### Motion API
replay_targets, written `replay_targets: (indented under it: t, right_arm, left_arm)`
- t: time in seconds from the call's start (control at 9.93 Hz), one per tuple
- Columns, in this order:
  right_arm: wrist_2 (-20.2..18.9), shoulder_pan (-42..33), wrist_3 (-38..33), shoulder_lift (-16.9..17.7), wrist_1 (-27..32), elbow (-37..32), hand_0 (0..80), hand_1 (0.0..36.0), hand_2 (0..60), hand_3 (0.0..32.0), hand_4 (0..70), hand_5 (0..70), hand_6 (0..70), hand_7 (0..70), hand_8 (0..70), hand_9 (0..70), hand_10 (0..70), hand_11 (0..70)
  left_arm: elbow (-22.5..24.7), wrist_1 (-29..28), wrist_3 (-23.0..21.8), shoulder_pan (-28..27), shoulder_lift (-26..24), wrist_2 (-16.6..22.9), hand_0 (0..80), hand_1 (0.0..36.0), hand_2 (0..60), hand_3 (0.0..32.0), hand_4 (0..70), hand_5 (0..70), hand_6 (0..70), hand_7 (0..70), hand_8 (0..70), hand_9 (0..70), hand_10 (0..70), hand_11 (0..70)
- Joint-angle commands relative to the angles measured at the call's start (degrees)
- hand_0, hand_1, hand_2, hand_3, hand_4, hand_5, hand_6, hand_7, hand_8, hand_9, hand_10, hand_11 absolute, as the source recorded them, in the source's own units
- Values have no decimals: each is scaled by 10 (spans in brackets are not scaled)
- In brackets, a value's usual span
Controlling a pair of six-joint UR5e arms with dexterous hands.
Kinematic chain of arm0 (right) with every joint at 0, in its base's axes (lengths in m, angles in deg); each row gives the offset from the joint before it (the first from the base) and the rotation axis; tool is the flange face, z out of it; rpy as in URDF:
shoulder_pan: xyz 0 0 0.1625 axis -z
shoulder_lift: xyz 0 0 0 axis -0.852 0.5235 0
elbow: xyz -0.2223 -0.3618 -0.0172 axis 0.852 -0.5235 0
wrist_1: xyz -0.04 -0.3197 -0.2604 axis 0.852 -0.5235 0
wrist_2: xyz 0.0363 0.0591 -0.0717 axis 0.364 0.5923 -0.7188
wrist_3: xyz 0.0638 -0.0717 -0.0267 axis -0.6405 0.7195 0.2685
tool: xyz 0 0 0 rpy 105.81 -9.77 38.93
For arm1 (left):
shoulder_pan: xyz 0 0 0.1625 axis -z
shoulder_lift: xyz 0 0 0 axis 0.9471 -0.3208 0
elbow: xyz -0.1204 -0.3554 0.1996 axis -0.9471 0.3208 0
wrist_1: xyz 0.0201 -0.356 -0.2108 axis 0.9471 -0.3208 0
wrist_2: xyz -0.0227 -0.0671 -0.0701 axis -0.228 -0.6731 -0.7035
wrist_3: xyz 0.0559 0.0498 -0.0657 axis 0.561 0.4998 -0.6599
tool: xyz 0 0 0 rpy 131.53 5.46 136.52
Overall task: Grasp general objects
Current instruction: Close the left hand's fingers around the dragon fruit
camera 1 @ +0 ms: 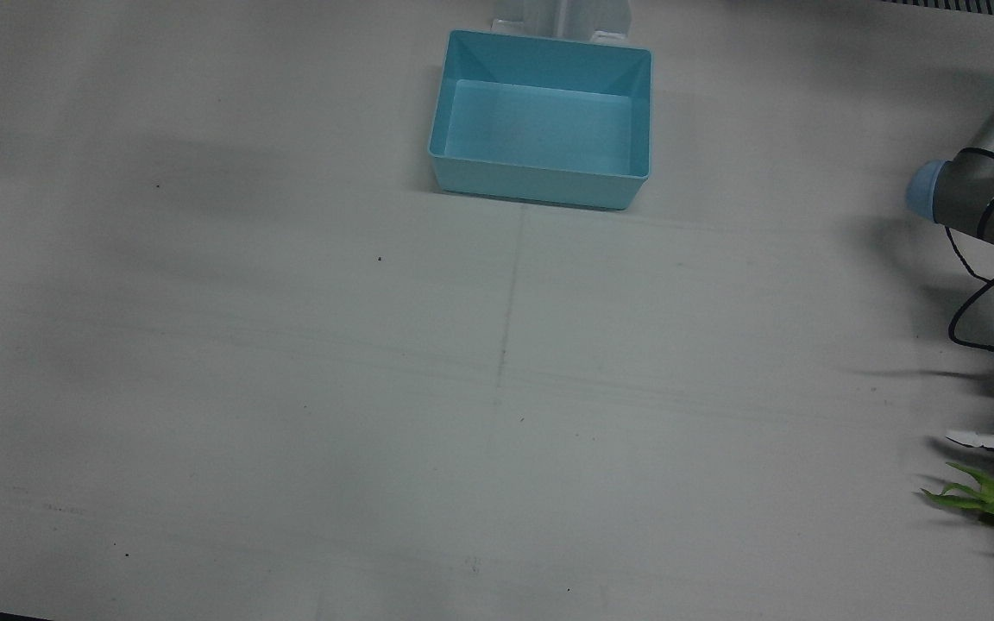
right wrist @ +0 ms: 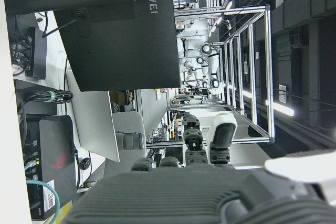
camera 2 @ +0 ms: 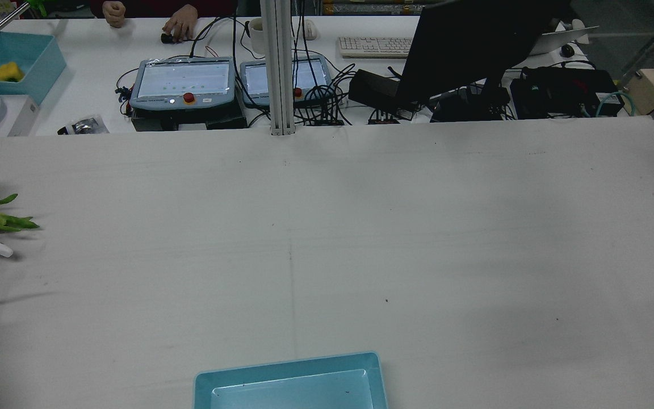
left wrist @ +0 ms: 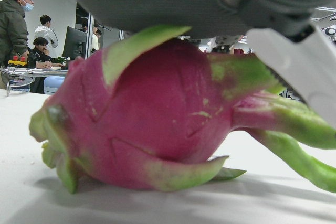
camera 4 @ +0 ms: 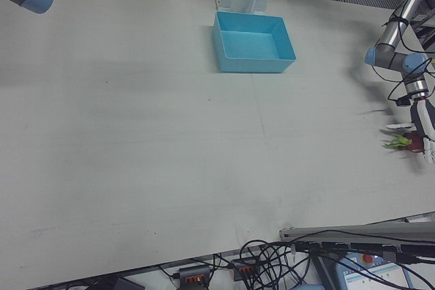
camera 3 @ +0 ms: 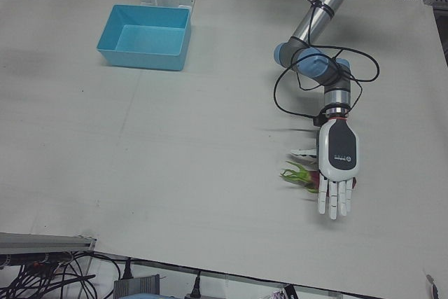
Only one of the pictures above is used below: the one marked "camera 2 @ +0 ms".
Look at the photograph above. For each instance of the white computer mouse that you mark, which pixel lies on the white computer mouse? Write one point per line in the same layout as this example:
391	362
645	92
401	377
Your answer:
310	29

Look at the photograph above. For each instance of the black computer mouse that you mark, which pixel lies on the black computer mouse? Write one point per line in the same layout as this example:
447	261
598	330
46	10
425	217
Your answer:
166	38

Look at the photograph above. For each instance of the small black port hub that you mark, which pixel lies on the small black port hub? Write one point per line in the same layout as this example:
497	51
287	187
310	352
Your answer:
328	121
384	120

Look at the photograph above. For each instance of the person right hand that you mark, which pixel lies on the person right hand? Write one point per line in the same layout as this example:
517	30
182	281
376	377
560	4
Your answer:
114	14

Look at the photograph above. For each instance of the small black round mouse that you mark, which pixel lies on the small black round mouse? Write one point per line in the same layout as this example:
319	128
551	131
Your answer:
567	50

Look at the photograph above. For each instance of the clear plastic bag metal part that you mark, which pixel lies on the clear plastic bag metal part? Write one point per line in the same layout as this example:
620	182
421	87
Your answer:
84	125

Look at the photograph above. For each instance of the light blue shallow tray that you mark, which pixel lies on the light blue shallow tray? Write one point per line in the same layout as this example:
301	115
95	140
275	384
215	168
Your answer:
293	386

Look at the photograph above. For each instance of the white mug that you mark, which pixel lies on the white mug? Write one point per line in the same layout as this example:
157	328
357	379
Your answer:
256	37

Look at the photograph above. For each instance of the black mini PC red logo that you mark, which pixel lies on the black mini PC red logo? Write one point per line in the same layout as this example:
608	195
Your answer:
560	94

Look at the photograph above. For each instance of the black controller box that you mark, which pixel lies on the black controller box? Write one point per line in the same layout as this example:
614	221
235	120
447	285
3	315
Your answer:
191	120

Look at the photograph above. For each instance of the white product box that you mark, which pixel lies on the white product box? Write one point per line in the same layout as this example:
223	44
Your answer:
23	116

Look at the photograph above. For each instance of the black docking box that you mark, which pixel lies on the black docking box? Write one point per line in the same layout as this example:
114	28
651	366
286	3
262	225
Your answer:
378	88

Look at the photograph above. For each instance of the large grey teach pendant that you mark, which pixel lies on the large grey teach pendant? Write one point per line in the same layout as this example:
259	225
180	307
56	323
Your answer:
185	82

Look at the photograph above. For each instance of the person left hand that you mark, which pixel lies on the person left hand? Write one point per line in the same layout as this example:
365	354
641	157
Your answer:
182	23

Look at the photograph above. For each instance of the person dark red sweater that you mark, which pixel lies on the person dark red sweater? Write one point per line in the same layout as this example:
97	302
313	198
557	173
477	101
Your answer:
156	5

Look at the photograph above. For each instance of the aluminium profile post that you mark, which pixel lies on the aluminium profile post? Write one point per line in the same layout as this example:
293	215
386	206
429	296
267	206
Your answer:
277	68

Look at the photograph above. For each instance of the light blue storage bin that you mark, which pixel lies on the light blue storage bin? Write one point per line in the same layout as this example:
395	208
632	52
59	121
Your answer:
32	62

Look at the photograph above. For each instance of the yellow toy pepper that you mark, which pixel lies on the yellow toy pepper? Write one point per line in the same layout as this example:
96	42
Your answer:
10	71

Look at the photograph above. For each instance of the black Huawei monitor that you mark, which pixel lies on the black Huawei monitor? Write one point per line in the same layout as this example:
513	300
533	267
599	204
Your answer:
474	45

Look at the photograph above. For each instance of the white keyboard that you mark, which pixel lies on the white keyboard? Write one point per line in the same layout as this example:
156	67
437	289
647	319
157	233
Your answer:
375	47

